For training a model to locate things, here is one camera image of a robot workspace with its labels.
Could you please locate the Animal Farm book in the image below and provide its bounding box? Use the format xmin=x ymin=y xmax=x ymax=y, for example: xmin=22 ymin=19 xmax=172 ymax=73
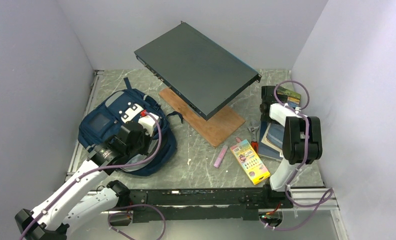
xmin=276 ymin=86 xmax=301 ymax=108

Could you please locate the pink highlighter pen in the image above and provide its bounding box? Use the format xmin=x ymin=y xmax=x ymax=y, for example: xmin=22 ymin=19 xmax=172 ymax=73
xmin=213 ymin=145 xmax=229 ymax=168

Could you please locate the navy blue student backpack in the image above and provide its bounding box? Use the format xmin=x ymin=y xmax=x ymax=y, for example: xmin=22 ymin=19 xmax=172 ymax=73
xmin=78 ymin=77 xmax=177 ymax=177

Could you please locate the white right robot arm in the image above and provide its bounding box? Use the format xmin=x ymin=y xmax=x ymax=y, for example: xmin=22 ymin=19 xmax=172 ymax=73
xmin=259 ymin=85 xmax=323 ymax=208

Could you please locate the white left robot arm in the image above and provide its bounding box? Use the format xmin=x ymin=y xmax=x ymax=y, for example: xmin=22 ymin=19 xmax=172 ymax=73
xmin=15 ymin=121 xmax=161 ymax=240

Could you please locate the blue paperback book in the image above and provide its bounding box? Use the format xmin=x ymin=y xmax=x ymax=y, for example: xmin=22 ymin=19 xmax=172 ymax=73
xmin=260 ymin=121 xmax=284 ymax=155

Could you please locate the dark blue bottom book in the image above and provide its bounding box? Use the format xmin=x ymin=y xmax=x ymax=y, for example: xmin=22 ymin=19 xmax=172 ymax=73
xmin=258 ymin=129 xmax=283 ymax=162

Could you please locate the brown wooden base board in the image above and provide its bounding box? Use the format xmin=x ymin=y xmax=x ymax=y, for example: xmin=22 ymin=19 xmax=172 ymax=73
xmin=159 ymin=87 xmax=245 ymax=148

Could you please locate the yellow crayon box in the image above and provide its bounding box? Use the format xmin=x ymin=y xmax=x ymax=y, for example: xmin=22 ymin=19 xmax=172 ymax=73
xmin=229 ymin=139 xmax=271 ymax=185

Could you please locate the dark grey rack unit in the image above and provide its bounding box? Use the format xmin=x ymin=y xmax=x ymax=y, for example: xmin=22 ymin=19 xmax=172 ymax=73
xmin=134 ymin=22 xmax=262 ymax=121

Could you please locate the red handled adjustable wrench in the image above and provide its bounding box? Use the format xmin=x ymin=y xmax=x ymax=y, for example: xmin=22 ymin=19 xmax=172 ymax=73
xmin=247 ymin=119 xmax=260 ymax=153

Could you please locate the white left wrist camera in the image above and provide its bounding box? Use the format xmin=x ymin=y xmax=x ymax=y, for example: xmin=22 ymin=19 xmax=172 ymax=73
xmin=138 ymin=110 xmax=160 ymax=136

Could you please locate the black front rail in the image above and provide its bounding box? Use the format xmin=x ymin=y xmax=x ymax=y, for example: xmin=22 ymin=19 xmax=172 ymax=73
xmin=117 ymin=185 xmax=293 ymax=223

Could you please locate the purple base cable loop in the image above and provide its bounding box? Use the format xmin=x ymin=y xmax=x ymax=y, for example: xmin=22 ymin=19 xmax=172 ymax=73
xmin=107 ymin=203 xmax=167 ymax=240

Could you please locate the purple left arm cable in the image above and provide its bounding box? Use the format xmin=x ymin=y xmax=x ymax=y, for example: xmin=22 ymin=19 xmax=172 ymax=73
xmin=19 ymin=110 xmax=163 ymax=240

